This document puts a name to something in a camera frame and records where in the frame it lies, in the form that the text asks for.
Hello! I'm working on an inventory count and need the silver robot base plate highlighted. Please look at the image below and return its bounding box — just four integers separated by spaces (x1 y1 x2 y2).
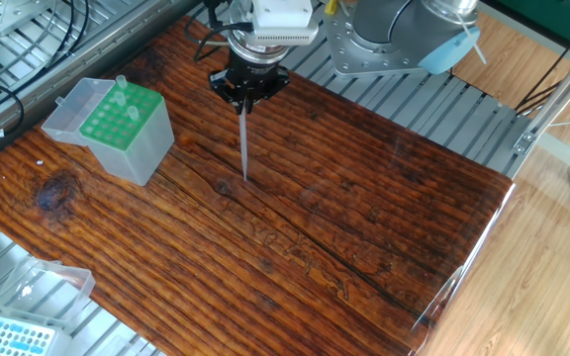
322 12 437 78

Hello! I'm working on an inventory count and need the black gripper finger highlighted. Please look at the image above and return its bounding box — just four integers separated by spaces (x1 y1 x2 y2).
208 68 249 116
247 68 292 116

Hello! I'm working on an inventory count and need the silver perforated metal plate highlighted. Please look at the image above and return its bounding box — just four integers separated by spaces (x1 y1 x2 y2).
0 0 56 39

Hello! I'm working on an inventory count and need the brown wooden board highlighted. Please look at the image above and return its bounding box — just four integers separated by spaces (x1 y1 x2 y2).
0 14 515 356

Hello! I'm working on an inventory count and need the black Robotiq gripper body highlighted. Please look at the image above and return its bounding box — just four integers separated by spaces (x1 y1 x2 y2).
225 47 282 95

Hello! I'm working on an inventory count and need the white cable tie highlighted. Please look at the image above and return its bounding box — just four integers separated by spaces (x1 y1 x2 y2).
455 14 489 66

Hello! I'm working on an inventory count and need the black cable pair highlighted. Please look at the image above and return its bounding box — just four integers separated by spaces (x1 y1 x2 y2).
42 0 91 70

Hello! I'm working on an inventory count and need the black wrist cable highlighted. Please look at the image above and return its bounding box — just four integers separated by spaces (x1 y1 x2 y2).
183 0 256 64

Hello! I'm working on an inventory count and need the aluminium frame post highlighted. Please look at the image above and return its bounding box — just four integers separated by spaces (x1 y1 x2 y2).
512 29 570 155

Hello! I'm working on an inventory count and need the clear large pipette tip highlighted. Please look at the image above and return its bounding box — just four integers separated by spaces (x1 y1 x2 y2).
237 106 250 182

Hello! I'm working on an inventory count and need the thin black cable bundle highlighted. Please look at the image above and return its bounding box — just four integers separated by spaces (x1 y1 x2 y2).
515 9 570 115

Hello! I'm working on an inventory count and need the green-topped large tip holder box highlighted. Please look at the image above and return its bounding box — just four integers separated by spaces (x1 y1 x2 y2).
41 76 176 188

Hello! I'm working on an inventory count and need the small pipette tip box, clear lid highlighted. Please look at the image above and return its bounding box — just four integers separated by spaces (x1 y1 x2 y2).
0 255 97 356

